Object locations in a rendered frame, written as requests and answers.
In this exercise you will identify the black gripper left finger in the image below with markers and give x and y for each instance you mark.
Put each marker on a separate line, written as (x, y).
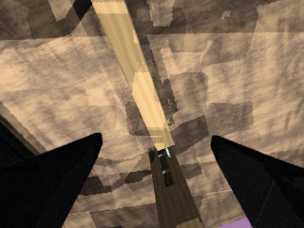
(39, 191)

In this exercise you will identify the brown wooden post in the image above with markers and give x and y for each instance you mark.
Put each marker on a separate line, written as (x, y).
(175, 203)

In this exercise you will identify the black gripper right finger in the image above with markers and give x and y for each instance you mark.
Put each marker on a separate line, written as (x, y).
(270, 191)

